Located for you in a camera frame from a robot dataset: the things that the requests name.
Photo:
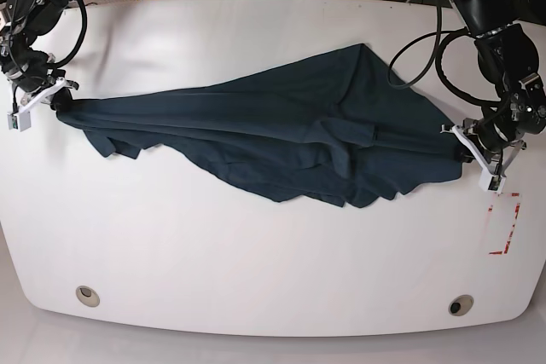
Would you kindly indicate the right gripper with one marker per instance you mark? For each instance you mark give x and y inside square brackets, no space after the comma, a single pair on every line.
[32,72]

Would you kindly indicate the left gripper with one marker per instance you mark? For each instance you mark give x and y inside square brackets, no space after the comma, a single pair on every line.
[499,128]

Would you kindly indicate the dark teal T-shirt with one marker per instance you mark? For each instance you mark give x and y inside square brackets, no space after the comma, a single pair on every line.
[329,127]

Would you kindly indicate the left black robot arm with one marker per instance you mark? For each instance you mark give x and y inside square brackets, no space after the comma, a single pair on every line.
[509,60]

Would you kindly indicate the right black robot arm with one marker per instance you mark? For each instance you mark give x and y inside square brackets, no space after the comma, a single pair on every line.
[23,21]

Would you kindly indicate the red tape rectangle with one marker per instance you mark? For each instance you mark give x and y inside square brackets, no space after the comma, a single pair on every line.
[501,221]

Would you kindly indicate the right table grommet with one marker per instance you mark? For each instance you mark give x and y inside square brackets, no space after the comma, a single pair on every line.
[461,305]

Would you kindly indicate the table grommet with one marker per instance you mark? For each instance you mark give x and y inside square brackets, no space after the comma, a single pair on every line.
[461,305]
[87,296]

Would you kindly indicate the left table grommet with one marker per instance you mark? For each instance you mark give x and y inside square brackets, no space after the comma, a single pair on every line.
[87,296]

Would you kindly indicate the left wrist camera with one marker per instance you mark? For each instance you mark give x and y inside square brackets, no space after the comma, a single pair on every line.
[491,182]

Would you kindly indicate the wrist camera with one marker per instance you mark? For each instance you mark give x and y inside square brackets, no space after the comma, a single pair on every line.
[491,182]
[19,121]

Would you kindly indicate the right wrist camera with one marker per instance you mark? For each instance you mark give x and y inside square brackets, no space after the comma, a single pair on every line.
[19,121]

